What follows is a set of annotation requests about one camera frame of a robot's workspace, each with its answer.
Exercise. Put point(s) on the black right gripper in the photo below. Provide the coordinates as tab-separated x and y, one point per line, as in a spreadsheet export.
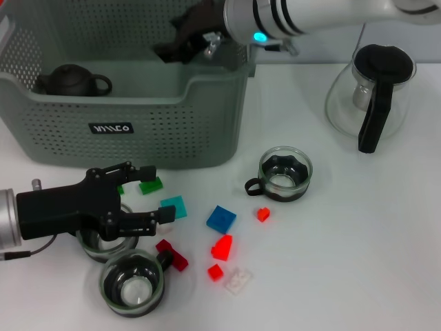
206	17

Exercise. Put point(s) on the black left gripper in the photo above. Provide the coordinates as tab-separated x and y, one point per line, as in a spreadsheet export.
58	210

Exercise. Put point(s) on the grey perforated plastic storage bin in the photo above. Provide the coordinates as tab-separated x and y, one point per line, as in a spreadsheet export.
172	138

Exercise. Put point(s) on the green toy brick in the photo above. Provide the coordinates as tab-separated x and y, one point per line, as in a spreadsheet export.
151	188
121	190

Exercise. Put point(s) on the cyan sloped toy brick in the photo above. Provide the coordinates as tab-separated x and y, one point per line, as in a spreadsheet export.
179	207

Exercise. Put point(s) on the blue square toy brick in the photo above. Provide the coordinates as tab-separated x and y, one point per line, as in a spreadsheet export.
220	219

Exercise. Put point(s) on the dark red long brick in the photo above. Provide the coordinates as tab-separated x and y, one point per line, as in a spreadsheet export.
179	262

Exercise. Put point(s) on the red sloped toy brick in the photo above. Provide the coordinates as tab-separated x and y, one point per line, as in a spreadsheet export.
222	247

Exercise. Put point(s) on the small red cube brick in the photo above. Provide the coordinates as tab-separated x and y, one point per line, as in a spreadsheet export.
215	272

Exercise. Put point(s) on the small notched red brick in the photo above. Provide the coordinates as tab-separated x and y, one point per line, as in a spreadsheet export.
263	214

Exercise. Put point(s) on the white flat toy plate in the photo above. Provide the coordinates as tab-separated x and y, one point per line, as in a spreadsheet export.
237	281

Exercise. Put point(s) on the dark clay teapot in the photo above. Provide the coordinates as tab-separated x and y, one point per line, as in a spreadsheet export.
69	81

